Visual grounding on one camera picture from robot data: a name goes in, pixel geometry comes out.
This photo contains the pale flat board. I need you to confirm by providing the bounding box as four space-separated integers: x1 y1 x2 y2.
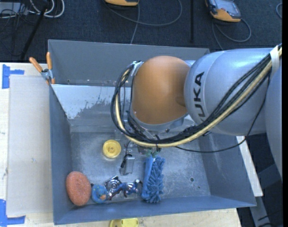
6 75 53 218

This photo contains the silver and blue toy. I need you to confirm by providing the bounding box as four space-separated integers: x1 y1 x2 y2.
103 175 142 200

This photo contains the blue toy duck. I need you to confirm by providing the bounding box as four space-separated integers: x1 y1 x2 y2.
90 184 109 204

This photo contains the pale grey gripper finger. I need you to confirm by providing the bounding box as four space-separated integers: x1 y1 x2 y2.
119 155 136 176

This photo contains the blue microfibre duster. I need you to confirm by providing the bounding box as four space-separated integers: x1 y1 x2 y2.
140 155 166 204

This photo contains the red-brown oval scrubber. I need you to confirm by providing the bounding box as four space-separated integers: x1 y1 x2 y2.
65 170 92 207

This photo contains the grey metal bin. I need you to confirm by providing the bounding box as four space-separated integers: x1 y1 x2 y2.
47 39 258 226

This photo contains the yellow plastic wheel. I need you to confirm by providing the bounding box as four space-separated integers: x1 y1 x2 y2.
102 139 122 159

